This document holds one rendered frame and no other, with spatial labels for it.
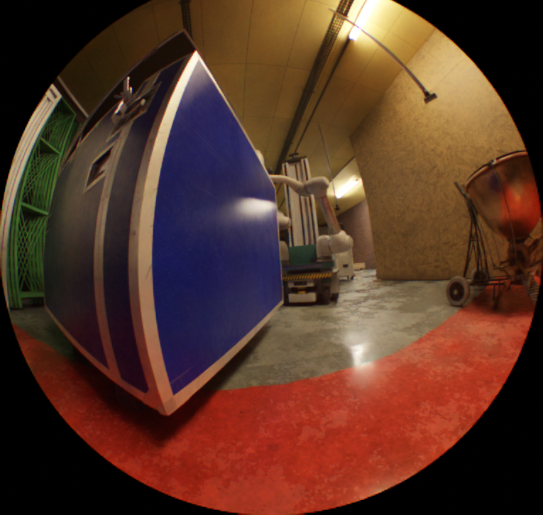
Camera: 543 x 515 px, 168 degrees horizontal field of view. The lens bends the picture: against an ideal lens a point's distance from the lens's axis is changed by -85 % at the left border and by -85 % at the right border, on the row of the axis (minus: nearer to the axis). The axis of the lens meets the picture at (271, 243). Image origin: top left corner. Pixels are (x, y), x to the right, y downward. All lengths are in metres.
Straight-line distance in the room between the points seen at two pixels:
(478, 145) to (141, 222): 2.77
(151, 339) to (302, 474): 0.36
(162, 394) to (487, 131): 2.90
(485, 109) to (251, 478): 3.05
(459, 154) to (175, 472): 3.04
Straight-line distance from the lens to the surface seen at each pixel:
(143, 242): 0.26
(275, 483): 0.42
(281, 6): 2.90
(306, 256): 2.04
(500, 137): 2.64
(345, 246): 1.75
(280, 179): 1.60
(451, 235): 2.71
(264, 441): 0.48
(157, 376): 0.30
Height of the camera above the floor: 0.39
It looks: 8 degrees up
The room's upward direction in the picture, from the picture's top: 4 degrees counter-clockwise
